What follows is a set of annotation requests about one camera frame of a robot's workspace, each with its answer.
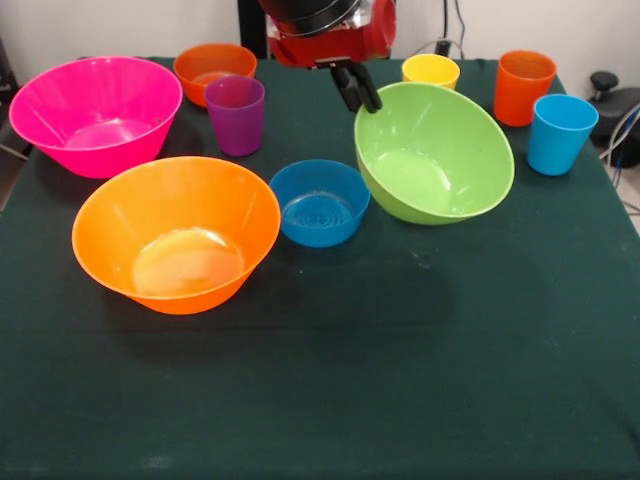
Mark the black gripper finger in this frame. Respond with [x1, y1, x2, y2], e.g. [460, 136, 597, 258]
[329, 64, 362, 113]
[349, 61, 384, 113]

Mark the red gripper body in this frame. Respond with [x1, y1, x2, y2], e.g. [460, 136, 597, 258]
[265, 0, 398, 69]

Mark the green bowl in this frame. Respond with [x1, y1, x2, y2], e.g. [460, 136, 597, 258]
[353, 81, 516, 226]

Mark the blue bowl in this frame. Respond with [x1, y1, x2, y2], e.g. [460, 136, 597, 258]
[268, 158, 372, 249]

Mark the large orange bowl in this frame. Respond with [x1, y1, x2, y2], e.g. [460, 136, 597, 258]
[71, 155, 282, 316]

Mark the yellow cup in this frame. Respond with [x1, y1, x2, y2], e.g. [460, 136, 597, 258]
[401, 53, 461, 91]

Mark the purple cup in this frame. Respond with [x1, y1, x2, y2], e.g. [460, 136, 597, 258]
[204, 75, 266, 157]

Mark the orange cup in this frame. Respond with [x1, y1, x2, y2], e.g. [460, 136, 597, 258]
[493, 49, 558, 128]

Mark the small dark orange bowl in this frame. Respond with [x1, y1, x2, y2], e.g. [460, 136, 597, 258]
[173, 42, 259, 109]

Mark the blue cup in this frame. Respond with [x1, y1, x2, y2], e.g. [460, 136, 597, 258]
[526, 94, 600, 177]

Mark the black round knob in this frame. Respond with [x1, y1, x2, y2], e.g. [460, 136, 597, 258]
[589, 71, 621, 103]

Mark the black round base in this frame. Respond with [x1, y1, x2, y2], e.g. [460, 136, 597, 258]
[592, 87, 640, 169]

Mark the large pink bowl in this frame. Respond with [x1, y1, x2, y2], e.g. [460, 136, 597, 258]
[8, 55, 184, 180]

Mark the dark green table cloth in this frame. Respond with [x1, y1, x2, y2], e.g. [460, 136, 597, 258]
[0, 55, 640, 480]

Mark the black equipment box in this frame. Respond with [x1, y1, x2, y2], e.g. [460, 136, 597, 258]
[0, 34, 21, 101]

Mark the black hanging cable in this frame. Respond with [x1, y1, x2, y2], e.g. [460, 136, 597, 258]
[452, 0, 469, 59]

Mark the white cable bundle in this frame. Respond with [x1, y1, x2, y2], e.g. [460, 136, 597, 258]
[598, 102, 640, 171]

